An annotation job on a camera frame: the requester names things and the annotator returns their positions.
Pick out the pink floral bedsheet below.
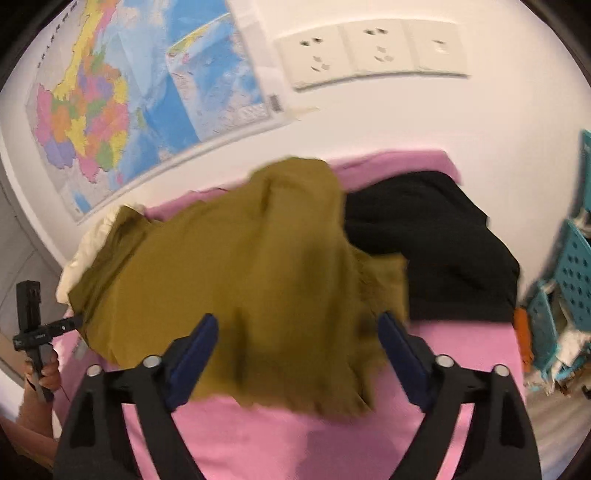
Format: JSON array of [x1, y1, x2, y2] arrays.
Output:
[[59, 148, 528, 480]]

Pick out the white wall switch plate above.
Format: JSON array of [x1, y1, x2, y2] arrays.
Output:
[[405, 20, 469, 78]]

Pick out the olive brown jacket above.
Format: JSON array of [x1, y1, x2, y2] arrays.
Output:
[[68, 157, 410, 419]]

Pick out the orange cloth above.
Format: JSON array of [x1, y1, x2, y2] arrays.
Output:
[[512, 306, 537, 376]]

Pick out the black garment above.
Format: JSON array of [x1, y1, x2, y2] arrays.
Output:
[[343, 171, 522, 324]]

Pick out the person's left forearm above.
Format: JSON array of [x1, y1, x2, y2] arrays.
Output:
[[0, 387, 63, 462]]

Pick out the person's left hand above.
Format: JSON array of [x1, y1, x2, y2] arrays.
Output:
[[23, 351, 64, 394]]

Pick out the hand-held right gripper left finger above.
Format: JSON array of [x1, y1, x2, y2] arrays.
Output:
[[54, 313, 221, 480]]

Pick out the colourful wall map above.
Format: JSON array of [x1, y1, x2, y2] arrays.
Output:
[[25, 0, 297, 225]]

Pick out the blue perforated plastic rack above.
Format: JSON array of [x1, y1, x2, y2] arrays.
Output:
[[525, 129, 591, 385]]

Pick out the cream crumpled cloth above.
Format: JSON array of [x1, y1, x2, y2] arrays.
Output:
[[55, 203, 149, 306]]

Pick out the white wall socket plate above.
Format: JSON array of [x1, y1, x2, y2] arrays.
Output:
[[341, 20, 422, 75], [274, 28, 360, 91]]

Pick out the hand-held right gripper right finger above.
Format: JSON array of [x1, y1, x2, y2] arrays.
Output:
[[377, 311, 542, 480]]

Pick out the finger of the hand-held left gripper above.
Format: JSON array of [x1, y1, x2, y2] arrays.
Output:
[[45, 315, 85, 337]]

